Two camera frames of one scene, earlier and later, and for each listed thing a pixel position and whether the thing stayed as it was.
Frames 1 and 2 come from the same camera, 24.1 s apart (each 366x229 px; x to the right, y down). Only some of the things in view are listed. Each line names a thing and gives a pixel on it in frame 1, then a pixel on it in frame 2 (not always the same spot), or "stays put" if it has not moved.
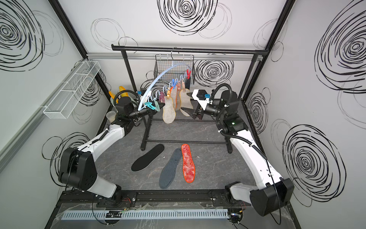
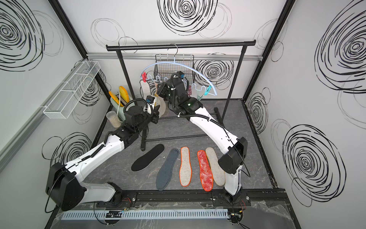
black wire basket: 164,61 stays put
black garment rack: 123,47 -> 143,147
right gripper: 193,113 -> 163,91
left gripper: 147,111 -> 155,114
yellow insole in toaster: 122,88 stays put
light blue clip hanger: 164,87 -> 200,87
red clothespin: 188,73 -> 144,77
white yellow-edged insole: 168,111 -> 218,172
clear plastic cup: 111,115 stays put
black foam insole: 146,159 stays put
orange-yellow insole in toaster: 113,96 stays put
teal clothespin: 149,104 -> 208,88
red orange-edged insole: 188,164 -> 206,171
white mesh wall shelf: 71,90 stays put
